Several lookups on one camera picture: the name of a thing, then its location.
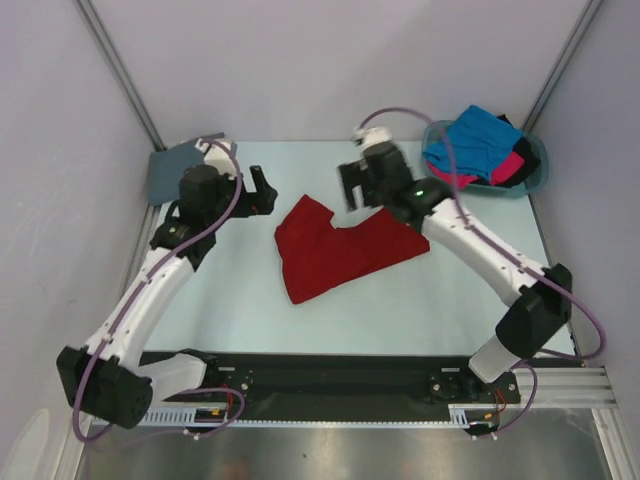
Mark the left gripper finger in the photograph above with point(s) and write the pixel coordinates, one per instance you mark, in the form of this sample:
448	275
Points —
247	205
264	197

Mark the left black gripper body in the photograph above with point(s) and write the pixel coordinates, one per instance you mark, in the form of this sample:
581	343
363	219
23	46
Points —
226	188

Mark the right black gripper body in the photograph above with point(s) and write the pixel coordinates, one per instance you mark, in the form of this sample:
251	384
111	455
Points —
379	196

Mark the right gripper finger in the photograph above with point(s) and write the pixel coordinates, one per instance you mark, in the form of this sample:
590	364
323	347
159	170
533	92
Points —
353	174
357	197

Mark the red t shirt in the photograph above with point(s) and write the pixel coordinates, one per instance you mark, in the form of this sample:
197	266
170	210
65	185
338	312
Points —
318	257

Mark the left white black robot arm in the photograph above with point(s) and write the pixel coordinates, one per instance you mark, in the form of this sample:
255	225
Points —
105	378

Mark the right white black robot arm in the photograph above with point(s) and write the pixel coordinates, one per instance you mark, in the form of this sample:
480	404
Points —
534	295

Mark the folded grey t shirt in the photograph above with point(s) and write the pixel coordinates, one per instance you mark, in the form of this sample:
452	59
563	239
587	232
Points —
166	168

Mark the teal plastic basket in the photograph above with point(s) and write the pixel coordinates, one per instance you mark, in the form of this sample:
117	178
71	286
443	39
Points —
432	135

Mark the blue t shirt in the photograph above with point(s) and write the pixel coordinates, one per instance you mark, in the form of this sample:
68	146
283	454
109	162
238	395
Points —
480	141

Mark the pink t shirt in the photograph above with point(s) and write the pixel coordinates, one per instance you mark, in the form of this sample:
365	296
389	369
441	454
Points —
507	169

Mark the black t shirt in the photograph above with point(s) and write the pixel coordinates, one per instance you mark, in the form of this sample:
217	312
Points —
530	174

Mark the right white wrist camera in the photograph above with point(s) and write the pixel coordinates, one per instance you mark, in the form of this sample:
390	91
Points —
366	137

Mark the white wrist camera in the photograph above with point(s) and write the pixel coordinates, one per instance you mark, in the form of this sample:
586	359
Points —
366	137
216	157

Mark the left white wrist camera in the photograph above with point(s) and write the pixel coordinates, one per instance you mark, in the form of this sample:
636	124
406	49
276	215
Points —
216	157

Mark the left aluminium corner post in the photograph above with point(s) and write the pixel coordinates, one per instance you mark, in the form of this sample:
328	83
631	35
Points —
108	49

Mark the aluminium corner post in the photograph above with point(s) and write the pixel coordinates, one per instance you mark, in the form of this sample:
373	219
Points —
570	48
108	49

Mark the left white cable duct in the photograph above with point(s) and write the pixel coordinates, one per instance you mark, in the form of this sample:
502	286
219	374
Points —
191	415

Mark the white cable duct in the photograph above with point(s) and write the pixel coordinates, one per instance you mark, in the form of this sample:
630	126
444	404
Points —
476	415
191	415

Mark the right white cable duct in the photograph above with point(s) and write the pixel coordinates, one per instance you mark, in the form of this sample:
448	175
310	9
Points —
476	415

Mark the right aluminium corner post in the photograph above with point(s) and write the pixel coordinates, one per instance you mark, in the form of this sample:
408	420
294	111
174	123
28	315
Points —
570	48

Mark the aluminium front rail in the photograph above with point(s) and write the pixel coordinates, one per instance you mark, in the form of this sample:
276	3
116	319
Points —
573	388

